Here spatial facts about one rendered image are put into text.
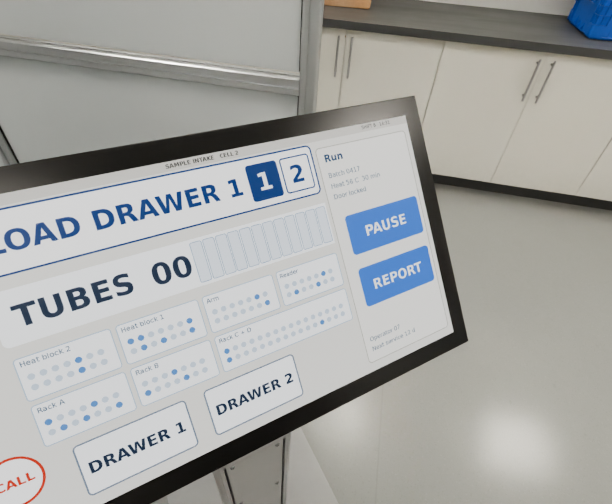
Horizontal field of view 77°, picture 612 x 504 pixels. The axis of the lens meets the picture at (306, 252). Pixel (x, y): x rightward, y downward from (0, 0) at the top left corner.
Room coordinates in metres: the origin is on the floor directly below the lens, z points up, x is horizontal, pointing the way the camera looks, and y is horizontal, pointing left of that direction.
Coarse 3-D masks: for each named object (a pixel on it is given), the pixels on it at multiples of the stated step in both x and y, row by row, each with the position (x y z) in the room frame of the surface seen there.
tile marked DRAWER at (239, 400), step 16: (256, 368) 0.19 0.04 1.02; (272, 368) 0.20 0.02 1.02; (288, 368) 0.20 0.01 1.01; (224, 384) 0.17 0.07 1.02; (240, 384) 0.18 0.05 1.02; (256, 384) 0.18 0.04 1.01; (272, 384) 0.18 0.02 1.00; (288, 384) 0.19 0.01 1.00; (208, 400) 0.16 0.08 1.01; (224, 400) 0.16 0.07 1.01; (240, 400) 0.17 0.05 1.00; (256, 400) 0.17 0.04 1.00; (272, 400) 0.17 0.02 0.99; (288, 400) 0.18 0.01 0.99; (224, 416) 0.15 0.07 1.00; (240, 416) 0.16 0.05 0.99; (256, 416) 0.16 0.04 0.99; (224, 432) 0.14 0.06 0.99
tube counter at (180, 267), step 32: (256, 224) 0.29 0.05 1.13; (288, 224) 0.30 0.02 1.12; (320, 224) 0.31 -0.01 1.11; (160, 256) 0.24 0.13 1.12; (192, 256) 0.25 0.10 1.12; (224, 256) 0.26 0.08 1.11; (256, 256) 0.27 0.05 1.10; (288, 256) 0.28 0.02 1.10; (160, 288) 0.22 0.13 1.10; (192, 288) 0.23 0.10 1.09
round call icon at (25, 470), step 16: (32, 448) 0.10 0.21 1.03; (0, 464) 0.09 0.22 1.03; (16, 464) 0.09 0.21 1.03; (32, 464) 0.09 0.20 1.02; (0, 480) 0.08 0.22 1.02; (16, 480) 0.08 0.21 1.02; (32, 480) 0.08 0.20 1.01; (48, 480) 0.09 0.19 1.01; (0, 496) 0.07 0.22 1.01; (16, 496) 0.07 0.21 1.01; (32, 496) 0.08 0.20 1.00
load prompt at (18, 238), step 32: (256, 160) 0.33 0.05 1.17; (288, 160) 0.34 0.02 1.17; (96, 192) 0.26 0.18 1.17; (128, 192) 0.27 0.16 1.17; (160, 192) 0.28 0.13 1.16; (192, 192) 0.29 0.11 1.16; (224, 192) 0.30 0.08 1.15; (256, 192) 0.31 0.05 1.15; (288, 192) 0.32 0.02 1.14; (320, 192) 0.33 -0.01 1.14; (0, 224) 0.22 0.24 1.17; (32, 224) 0.22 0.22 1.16; (64, 224) 0.23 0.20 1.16; (96, 224) 0.24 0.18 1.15; (128, 224) 0.25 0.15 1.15; (160, 224) 0.26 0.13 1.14; (192, 224) 0.27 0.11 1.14; (0, 256) 0.20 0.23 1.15; (32, 256) 0.21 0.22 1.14; (64, 256) 0.21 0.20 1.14
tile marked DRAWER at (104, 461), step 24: (168, 408) 0.15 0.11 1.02; (120, 432) 0.12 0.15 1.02; (144, 432) 0.13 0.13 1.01; (168, 432) 0.13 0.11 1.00; (192, 432) 0.14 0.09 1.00; (96, 456) 0.11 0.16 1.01; (120, 456) 0.11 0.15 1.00; (144, 456) 0.11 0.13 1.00; (168, 456) 0.12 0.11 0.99; (96, 480) 0.09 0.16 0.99; (120, 480) 0.10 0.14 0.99
